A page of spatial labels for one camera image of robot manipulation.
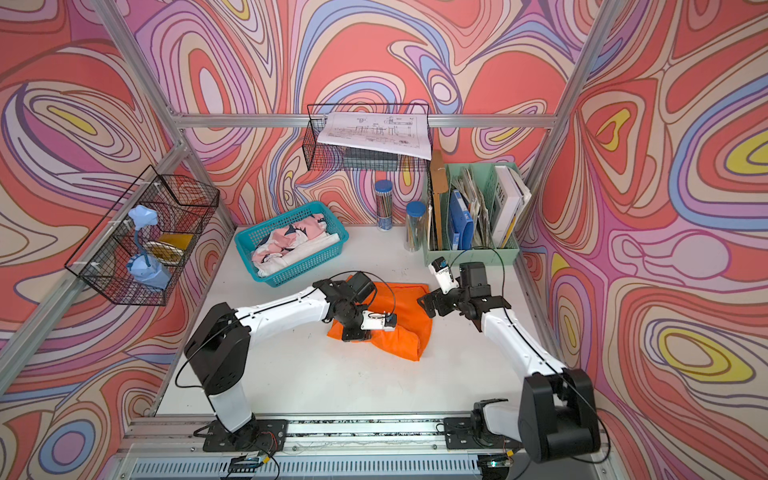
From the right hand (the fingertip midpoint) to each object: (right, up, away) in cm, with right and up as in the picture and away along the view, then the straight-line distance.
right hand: (436, 300), depth 87 cm
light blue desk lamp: (-69, +9, -18) cm, 72 cm away
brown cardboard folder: (+1, +34, +2) cm, 34 cm away
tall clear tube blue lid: (-16, +32, +24) cm, 43 cm away
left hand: (-20, -9, -1) cm, 22 cm away
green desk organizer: (+15, +24, +10) cm, 30 cm away
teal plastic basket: (-65, +18, +20) cm, 71 cm away
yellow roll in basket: (-67, +15, -17) cm, 71 cm away
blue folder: (+9, +24, +7) cm, 26 cm away
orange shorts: (-7, -9, -5) cm, 12 cm away
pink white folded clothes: (-50, +18, +23) cm, 58 cm away
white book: (+26, +32, +6) cm, 42 cm away
